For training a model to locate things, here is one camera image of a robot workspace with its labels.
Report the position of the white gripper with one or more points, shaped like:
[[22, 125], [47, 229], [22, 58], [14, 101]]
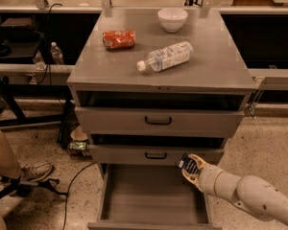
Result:
[[208, 178]]

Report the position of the dark blue rxbar wrapper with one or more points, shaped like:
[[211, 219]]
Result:
[[189, 164]]

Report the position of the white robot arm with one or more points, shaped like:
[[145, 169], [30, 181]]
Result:
[[250, 194]]

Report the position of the bottom grey open drawer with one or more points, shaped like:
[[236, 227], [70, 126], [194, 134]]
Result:
[[149, 197]]

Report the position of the grey metal drawer cabinet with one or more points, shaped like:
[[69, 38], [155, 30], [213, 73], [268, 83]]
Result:
[[215, 68]]

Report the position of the middle grey drawer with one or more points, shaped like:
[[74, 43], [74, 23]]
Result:
[[153, 150]]

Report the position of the top grey drawer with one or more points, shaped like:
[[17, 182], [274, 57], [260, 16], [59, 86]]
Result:
[[158, 114]]

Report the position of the clear plastic water bottle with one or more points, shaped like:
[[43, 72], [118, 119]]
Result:
[[165, 58]]

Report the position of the green snack bag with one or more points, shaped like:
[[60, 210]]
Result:
[[78, 148]]

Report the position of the white ceramic bowl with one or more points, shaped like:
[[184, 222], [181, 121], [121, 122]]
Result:
[[172, 19]]

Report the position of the orange soda can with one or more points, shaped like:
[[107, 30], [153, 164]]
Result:
[[119, 39]]

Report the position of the grey sneaker shoe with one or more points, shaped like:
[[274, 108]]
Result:
[[37, 172]]

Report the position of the small upright water bottle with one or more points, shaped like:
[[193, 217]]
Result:
[[56, 54]]

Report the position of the black tripod stand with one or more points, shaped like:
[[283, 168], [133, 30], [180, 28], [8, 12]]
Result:
[[22, 187]]

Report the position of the person's tan trouser leg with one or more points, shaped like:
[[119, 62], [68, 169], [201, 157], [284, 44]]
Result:
[[9, 165]]

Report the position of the black equipment on shelf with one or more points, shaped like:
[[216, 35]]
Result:
[[20, 29]]

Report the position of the black middle drawer handle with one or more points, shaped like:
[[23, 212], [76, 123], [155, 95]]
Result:
[[156, 156]]

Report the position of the black drawer handle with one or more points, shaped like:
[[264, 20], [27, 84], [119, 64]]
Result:
[[156, 156], [157, 122]]

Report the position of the black top drawer handle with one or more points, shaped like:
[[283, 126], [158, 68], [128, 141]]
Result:
[[157, 122]]

